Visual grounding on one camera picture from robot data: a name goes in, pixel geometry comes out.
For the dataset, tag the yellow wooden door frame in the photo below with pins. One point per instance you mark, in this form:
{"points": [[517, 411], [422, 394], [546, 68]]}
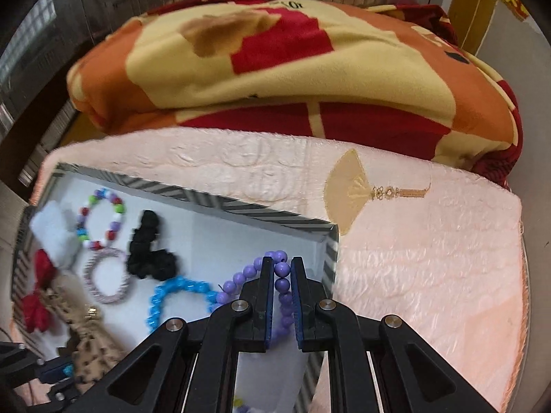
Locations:
{"points": [[478, 13]]}

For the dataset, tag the light blue fluffy scrunchie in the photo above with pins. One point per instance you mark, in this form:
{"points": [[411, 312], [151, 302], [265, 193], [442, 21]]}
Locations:
{"points": [[56, 232]]}

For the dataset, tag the black scrunchie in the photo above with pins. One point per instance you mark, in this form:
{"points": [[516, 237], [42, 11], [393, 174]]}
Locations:
{"points": [[146, 262]]}

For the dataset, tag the striped rim white tray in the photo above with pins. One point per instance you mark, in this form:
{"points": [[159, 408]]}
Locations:
{"points": [[206, 232]]}

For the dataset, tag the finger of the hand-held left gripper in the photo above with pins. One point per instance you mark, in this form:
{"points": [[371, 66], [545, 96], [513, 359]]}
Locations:
{"points": [[66, 393], [58, 370]]}

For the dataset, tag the barred window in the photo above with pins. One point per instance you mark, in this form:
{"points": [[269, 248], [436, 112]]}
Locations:
{"points": [[30, 38]]}

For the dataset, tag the pink embroidered bed cover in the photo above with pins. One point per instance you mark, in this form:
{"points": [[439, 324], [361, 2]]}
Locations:
{"points": [[430, 266]]}

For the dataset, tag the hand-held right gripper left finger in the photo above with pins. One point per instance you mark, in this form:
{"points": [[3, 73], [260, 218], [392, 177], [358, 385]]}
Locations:
{"points": [[269, 309]]}

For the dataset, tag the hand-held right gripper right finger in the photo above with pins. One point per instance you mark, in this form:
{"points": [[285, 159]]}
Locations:
{"points": [[297, 309]]}

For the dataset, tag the red yellow wall decoration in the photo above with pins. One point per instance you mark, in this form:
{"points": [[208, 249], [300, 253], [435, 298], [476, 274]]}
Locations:
{"points": [[514, 6]]}

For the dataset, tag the red bow hair clip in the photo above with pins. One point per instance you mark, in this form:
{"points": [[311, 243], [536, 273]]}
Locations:
{"points": [[43, 271]]}

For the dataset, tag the red yellow orange blanket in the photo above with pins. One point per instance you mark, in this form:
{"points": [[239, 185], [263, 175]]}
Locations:
{"points": [[301, 73]]}

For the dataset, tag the leopard print hair bow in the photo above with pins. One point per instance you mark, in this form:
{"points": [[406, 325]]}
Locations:
{"points": [[92, 344]]}

